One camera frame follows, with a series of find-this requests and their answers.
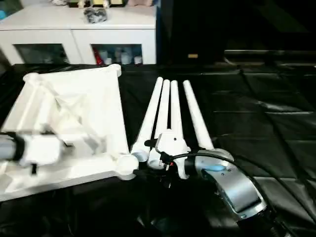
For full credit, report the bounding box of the white cabinet with glass doors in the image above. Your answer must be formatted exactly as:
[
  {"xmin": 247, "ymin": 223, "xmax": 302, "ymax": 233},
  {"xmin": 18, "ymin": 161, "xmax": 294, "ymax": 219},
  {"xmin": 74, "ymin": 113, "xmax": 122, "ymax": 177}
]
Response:
[{"xmin": 0, "ymin": 4, "xmax": 158, "ymax": 66}]

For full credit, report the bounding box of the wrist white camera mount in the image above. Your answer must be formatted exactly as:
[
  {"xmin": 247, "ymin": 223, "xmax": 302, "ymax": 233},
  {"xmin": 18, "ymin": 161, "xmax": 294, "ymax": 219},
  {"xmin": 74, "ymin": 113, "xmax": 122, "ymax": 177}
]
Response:
[
  {"xmin": 147, "ymin": 128, "xmax": 191, "ymax": 180},
  {"xmin": 17, "ymin": 134, "xmax": 67, "ymax": 171}
]

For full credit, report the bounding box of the red package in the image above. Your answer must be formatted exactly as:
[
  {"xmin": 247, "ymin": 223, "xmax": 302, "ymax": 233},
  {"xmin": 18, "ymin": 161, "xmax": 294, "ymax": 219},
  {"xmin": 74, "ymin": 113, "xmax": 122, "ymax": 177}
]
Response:
[{"xmin": 93, "ymin": 48, "xmax": 102, "ymax": 65}]

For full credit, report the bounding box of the black work mat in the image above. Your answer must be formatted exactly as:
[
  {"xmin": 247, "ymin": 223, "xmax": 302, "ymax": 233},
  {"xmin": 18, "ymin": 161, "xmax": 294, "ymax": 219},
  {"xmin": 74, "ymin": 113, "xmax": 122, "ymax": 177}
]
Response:
[{"xmin": 0, "ymin": 63, "xmax": 316, "ymax": 237}]

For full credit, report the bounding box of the white plastic table top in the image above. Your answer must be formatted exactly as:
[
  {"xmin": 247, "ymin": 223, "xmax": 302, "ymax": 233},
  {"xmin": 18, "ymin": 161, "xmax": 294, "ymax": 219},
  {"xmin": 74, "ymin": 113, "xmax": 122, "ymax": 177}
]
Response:
[{"xmin": 0, "ymin": 63, "xmax": 139, "ymax": 202}]

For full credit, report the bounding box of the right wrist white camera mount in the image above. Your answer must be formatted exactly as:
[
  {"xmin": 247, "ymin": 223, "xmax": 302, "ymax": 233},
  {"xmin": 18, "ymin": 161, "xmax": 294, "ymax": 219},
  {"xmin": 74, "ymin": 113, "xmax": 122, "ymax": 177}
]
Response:
[{"xmin": 147, "ymin": 128, "xmax": 191, "ymax": 180}]

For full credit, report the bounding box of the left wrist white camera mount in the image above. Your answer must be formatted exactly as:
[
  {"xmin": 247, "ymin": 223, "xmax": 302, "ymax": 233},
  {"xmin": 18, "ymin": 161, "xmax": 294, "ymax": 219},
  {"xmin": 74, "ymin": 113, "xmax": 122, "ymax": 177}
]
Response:
[{"xmin": 17, "ymin": 134, "xmax": 67, "ymax": 171}]

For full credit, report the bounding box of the white plastic table leg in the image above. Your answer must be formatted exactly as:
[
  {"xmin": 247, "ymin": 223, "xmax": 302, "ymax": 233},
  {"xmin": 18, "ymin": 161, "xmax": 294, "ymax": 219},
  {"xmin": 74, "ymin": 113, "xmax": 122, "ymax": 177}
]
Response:
[
  {"xmin": 169, "ymin": 79, "xmax": 184, "ymax": 135},
  {"xmin": 130, "ymin": 77, "xmax": 164, "ymax": 162},
  {"xmin": 147, "ymin": 79, "xmax": 170, "ymax": 170},
  {"xmin": 182, "ymin": 79, "xmax": 215, "ymax": 151}
]

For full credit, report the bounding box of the black cabinet with yellow label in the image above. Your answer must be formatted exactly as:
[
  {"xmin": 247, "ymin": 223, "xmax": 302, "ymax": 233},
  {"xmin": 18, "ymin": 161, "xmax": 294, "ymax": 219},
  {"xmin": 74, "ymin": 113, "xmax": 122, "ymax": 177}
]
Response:
[{"xmin": 158, "ymin": 0, "xmax": 225, "ymax": 66}]

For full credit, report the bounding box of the black covered bench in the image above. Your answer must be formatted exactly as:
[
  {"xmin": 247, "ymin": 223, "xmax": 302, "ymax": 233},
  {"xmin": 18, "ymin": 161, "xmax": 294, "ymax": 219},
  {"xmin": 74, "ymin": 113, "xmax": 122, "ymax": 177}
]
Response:
[{"xmin": 223, "ymin": 48, "xmax": 316, "ymax": 66}]

